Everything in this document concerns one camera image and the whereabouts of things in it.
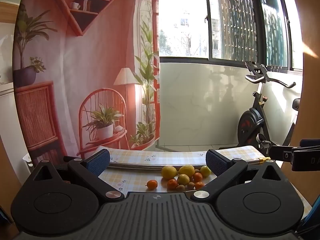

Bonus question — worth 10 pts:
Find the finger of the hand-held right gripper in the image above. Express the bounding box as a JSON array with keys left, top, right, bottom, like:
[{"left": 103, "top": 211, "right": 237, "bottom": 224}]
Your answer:
[{"left": 269, "top": 145, "right": 295, "bottom": 161}]

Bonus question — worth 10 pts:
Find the steel tube with gold end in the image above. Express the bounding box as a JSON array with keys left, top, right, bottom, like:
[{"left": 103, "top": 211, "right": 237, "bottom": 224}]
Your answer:
[{"left": 107, "top": 157, "right": 272, "bottom": 172}]

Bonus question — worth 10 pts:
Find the dark framed window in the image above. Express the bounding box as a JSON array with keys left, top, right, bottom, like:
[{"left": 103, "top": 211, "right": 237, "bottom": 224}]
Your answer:
[{"left": 152, "top": 0, "right": 305, "bottom": 75}]

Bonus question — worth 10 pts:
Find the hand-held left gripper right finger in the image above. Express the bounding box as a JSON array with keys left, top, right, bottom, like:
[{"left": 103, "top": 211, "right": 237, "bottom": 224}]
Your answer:
[{"left": 191, "top": 149, "right": 290, "bottom": 202}]

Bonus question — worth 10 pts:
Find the yellow lemon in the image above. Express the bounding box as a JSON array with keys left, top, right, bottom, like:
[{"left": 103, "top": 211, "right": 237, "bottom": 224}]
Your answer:
[
  {"left": 161, "top": 166, "right": 178, "bottom": 180},
  {"left": 178, "top": 164, "right": 196, "bottom": 178}
]

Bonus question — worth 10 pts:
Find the printed room backdrop cloth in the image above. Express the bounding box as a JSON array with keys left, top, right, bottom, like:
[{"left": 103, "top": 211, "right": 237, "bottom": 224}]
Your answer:
[{"left": 12, "top": 0, "right": 161, "bottom": 161}]

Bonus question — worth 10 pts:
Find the checked floral tablecloth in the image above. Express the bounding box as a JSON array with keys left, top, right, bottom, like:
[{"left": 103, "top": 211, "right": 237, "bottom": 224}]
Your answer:
[{"left": 99, "top": 145, "right": 313, "bottom": 207}]

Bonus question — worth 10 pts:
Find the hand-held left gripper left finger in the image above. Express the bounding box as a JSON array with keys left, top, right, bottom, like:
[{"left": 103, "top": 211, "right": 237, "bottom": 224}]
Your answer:
[{"left": 24, "top": 149, "right": 125, "bottom": 204}]

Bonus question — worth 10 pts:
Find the black exercise bike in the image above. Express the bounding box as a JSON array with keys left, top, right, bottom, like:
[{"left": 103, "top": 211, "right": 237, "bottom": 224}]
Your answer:
[{"left": 237, "top": 60, "right": 302, "bottom": 153}]

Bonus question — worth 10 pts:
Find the round yellow citrus fruit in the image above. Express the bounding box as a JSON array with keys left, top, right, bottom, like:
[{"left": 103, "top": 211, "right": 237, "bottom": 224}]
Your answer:
[{"left": 177, "top": 174, "right": 191, "bottom": 186}]

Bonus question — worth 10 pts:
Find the green apple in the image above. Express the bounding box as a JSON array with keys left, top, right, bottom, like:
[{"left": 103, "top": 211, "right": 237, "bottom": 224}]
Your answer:
[{"left": 200, "top": 165, "right": 212, "bottom": 178}]

